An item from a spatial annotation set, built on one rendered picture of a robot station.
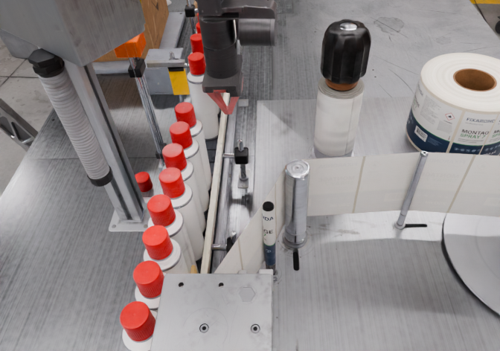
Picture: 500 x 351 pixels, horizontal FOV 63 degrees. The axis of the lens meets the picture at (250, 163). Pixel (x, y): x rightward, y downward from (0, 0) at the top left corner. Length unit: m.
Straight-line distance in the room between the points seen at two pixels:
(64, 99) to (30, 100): 2.45
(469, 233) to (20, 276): 0.83
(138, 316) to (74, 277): 0.39
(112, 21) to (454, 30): 1.22
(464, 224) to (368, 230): 0.17
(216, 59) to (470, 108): 0.47
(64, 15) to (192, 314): 0.31
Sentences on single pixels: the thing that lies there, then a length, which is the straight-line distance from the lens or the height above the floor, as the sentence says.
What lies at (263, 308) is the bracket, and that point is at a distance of 0.41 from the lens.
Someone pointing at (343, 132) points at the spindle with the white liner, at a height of 0.98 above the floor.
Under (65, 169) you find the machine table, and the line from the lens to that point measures 1.07.
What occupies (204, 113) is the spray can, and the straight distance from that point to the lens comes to 0.90.
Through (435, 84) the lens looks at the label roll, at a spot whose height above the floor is 1.02.
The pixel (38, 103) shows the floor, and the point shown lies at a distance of 2.93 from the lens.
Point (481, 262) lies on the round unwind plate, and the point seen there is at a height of 0.89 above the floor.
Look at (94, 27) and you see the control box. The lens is 0.47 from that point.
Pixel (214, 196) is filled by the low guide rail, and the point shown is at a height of 0.91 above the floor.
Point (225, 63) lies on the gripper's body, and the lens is 0.72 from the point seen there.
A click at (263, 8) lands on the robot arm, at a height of 1.23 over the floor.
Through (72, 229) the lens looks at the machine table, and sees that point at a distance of 0.94.
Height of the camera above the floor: 1.52
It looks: 46 degrees down
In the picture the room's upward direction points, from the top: 5 degrees counter-clockwise
